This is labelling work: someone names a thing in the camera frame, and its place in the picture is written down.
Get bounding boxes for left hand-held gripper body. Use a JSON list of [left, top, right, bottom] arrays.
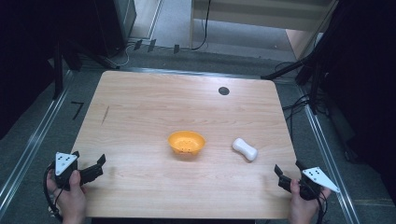
[[54, 151, 104, 191]]

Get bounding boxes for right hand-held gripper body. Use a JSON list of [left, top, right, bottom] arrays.
[[277, 166, 341, 202]]

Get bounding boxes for person's right hand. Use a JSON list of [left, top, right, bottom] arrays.
[[287, 178, 332, 224]]

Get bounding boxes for person's left hand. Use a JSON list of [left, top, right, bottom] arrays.
[[46, 169, 89, 224]]

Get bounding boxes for white soap bar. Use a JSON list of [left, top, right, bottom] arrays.
[[232, 137, 259, 162]]

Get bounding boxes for black angled floor tape mark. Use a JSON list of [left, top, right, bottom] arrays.
[[70, 100, 85, 121]]

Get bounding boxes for black metal stand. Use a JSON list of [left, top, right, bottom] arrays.
[[261, 46, 328, 116], [51, 36, 121, 101]]

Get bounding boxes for orange plastic bowl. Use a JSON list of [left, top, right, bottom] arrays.
[[167, 130, 206, 156]]

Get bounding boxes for dark curtain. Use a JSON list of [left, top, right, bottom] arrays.
[[306, 0, 396, 200], [0, 0, 104, 141]]

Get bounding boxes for black cabinet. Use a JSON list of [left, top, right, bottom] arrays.
[[90, 0, 138, 59]]

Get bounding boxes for pale wooden shelf unit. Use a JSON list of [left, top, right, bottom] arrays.
[[189, 0, 339, 62]]

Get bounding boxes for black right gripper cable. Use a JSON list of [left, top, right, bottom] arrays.
[[313, 186, 329, 224]]

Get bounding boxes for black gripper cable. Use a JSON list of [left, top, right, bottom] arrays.
[[42, 163, 64, 222], [313, 186, 329, 224]]

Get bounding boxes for metal floor rail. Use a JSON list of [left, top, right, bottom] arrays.
[[0, 70, 75, 216], [297, 85, 361, 224]]

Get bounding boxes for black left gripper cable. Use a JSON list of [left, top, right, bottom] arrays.
[[42, 163, 64, 222]]

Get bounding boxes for black floor cables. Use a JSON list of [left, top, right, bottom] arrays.
[[280, 61, 328, 138]]

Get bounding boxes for white floor cable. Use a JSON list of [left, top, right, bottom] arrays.
[[114, 42, 138, 68]]

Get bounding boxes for black hanging cable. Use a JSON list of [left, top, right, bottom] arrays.
[[191, 0, 213, 51]]

